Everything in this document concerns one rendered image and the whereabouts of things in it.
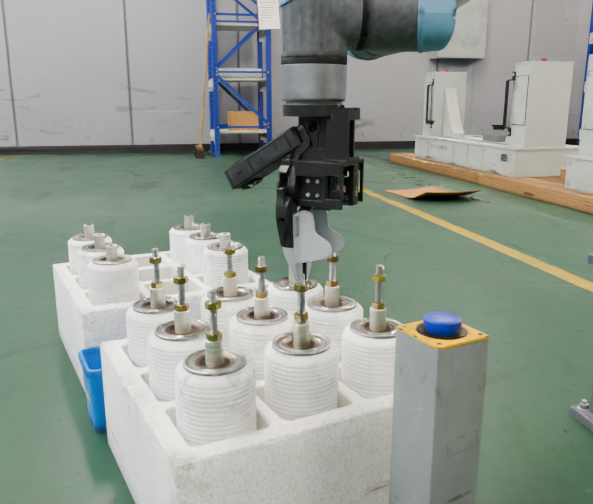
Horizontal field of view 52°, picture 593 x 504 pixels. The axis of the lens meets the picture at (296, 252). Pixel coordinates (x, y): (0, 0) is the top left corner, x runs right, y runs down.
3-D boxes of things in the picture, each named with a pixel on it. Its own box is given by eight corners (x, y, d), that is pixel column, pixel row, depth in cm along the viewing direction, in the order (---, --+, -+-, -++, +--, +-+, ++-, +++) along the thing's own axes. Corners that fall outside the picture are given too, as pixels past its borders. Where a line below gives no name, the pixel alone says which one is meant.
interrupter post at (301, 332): (290, 349, 77) (289, 324, 77) (294, 342, 80) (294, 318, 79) (308, 351, 77) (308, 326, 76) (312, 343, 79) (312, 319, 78)
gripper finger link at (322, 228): (338, 284, 74) (339, 210, 72) (294, 278, 77) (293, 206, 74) (348, 277, 77) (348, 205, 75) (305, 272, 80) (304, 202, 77)
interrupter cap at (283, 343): (264, 355, 75) (264, 350, 75) (280, 333, 83) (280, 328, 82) (325, 361, 74) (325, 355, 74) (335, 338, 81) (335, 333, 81)
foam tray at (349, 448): (311, 392, 120) (311, 304, 116) (448, 503, 87) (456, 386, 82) (107, 443, 102) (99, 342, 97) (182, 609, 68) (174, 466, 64)
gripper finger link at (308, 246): (325, 293, 71) (328, 213, 69) (280, 286, 73) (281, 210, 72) (336, 286, 74) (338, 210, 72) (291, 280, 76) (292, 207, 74)
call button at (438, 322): (442, 325, 68) (444, 308, 68) (468, 337, 65) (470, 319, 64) (414, 331, 66) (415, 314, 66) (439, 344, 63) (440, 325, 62)
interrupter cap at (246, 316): (242, 308, 92) (242, 304, 92) (292, 311, 91) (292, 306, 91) (230, 326, 85) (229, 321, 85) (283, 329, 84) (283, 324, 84)
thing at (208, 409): (169, 488, 79) (162, 357, 74) (237, 466, 83) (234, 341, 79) (197, 532, 71) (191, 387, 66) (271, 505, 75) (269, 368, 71)
